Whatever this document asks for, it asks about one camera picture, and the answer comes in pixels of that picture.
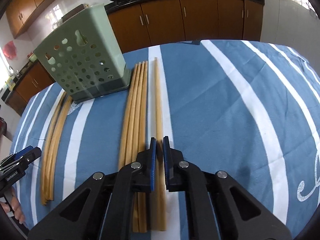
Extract wooden chopstick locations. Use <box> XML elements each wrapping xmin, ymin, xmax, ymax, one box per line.
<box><xmin>40</xmin><ymin>92</ymin><xmax>67</xmax><ymax>205</ymax></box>
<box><xmin>154</xmin><ymin>57</ymin><xmax>167</xmax><ymax>231</ymax></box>
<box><xmin>125</xmin><ymin>62</ymin><xmax>142</xmax><ymax>165</ymax></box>
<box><xmin>118</xmin><ymin>64</ymin><xmax>138</xmax><ymax>170</ymax></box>
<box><xmin>45</xmin><ymin>96</ymin><xmax>73</xmax><ymax>201</ymax></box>
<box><xmin>131</xmin><ymin>61</ymin><xmax>145</xmax><ymax>232</ymax></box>

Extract brown lower kitchen cabinets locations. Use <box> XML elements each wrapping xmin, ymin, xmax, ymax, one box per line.
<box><xmin>5</xmin><ymin>0</ymin><xmax>264</xmax><ymax>105</ymax></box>

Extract brown kitchen cabinets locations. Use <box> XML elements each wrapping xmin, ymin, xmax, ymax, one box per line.
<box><xmin>5</xmin><ymin>0</ymin><xmax>55</xmax><ymax>38</ymax></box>
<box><xmin>5</xmin><ymin>0</ymin><xmax>264</xmax><ymax>105</ymax></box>

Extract brown upper kitchen cabinets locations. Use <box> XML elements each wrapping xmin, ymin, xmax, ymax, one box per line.
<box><xmin>5</xmin><ymin>0</ymin><xmax>55</xmax><ymax>38</ymax></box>

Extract left hand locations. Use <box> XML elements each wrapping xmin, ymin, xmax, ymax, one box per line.
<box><xmin>1</xmin><ymin>194</ymin><xmax>25</xmax><ymax>224</ymax></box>

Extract blue white striped tablecloth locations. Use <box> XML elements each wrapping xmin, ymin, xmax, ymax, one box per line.
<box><xmin>15</xmin><ymin>40</ymin><xmax>319</xmax><ymax>236</ymax></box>

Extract green perforated utensil holder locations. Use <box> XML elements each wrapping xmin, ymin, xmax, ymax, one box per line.
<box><xmin>34</xmin><ymin>4</ymin><xmax>131</xmax><ymax>103</ymax></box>

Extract red plastic bag on wall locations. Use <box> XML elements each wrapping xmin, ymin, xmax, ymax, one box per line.
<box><xmin>2</xmin><ymin>41</ymin><xmax>17</xmax><ymax>60</ymax></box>

